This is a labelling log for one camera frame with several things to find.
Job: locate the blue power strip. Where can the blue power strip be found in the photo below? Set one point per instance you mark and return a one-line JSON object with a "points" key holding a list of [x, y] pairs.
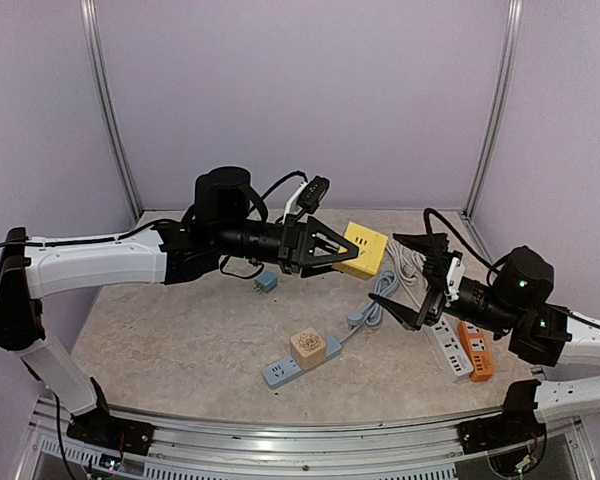
{"points": [[287, 369]]}

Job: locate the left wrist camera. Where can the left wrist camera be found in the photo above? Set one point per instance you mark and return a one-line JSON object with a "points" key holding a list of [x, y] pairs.
{"points": [[307, 197]]}

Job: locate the yellow cube socket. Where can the yellow cube socket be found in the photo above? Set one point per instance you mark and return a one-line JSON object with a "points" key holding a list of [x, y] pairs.
{"points": [[371, 244]]}

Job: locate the left aluminium post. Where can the left aluminium post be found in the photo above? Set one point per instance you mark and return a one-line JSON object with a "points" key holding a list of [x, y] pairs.
{"points": [[89, 16]]}

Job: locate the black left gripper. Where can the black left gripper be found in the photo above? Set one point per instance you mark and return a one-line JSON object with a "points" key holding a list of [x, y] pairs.
{"points": [[298, 245]]}

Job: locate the small blue plug adapter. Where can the small blue plug adapter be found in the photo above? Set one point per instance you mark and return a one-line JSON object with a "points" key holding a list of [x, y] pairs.
{"points": [[265, 282]]}

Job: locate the beige cube socket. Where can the beige cube socket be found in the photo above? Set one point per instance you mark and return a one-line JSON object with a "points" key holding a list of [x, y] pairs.
{"points": [[308, 348]]}

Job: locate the orange power strip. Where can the orange power strip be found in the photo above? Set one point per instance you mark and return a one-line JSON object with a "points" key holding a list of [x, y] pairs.
{"points": [[474, 343]]}

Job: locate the aluminium front rail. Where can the aluminium front rail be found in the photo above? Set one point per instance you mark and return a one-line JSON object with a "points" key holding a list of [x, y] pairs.
{"points": [[178, 447]]}

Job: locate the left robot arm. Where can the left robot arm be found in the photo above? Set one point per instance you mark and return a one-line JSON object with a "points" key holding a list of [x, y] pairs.
{"points": [[228, 218]]}

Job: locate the white power strip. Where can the white power strip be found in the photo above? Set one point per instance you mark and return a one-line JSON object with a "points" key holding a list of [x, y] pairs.
{"points": [[449, 351]]}

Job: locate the aluminium post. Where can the aluminium post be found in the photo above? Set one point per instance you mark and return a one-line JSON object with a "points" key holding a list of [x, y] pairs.
{"points": [[89, 16], [497, 108]]}

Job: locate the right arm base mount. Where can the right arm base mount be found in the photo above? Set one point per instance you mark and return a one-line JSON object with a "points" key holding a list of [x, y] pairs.
{"points": [[516, 423]]}

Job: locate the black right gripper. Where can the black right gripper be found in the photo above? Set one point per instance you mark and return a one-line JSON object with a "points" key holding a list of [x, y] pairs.
{"points": [[438, 282]]}

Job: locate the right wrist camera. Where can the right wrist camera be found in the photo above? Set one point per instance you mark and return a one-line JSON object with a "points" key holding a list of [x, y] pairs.
{"points": [[454, 276]]}

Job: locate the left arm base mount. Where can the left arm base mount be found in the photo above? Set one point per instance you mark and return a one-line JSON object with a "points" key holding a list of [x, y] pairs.
{"points": [[99, 427]]}

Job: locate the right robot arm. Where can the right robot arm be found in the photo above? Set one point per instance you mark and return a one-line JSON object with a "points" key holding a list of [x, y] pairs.
{"points": [[512, 305]]}

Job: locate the right aluminium post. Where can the right aluminium post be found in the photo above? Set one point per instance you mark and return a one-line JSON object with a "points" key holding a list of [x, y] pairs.
{"points": [[497, 108]]}

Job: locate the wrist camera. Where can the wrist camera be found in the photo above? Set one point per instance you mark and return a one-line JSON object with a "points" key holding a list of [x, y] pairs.
{"points": [[307, 197], [454, 276]]}

